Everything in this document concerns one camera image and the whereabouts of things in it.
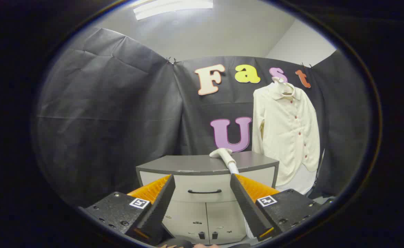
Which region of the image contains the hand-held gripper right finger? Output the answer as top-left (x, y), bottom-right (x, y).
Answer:
top-left (230, 173), bottom-right (335, 241)

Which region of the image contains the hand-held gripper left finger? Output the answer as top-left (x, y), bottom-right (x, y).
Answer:
top-left (79, 174), bottom-right (176, 246)

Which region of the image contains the cream garment steamer head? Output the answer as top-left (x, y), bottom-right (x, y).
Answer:
top-left (209, 148), bottom-right (240, 175)

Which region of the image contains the cream button-up shirt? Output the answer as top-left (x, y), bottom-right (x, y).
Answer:
top-left (252, 82), bottom-right (321, 186)

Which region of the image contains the white plastic clothes hanger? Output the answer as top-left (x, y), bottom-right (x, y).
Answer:
top-left (272, 76), bottom-right (293, 95)

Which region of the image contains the grey and white cabinet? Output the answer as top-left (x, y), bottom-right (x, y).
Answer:
top-left (136, 151), bottom-right (280, 245)

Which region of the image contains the white fabric panel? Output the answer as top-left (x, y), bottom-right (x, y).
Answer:
top-left (276, 164), bottom-right (318, 195)

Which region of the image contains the black backdrop cloth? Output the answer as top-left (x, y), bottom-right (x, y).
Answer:
top-left (33, 27), bottom-right (373, 207)

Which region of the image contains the fluorescent ceiling light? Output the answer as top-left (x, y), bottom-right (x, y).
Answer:
top-left (133, 0), bottom-right (214, 20)

